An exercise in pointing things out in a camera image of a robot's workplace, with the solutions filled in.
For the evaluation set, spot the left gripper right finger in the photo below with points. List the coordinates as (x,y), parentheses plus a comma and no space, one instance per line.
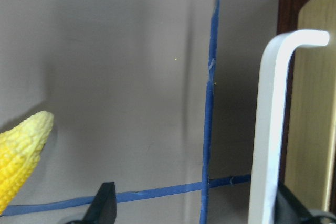
(288,209)

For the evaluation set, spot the yellow corn cob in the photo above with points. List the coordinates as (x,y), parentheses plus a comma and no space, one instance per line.
(21,148)

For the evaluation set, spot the wooden drawer with white handle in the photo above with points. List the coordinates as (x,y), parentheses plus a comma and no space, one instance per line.
(294,145)

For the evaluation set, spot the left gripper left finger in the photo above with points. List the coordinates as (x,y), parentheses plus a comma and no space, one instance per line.
(103,209)

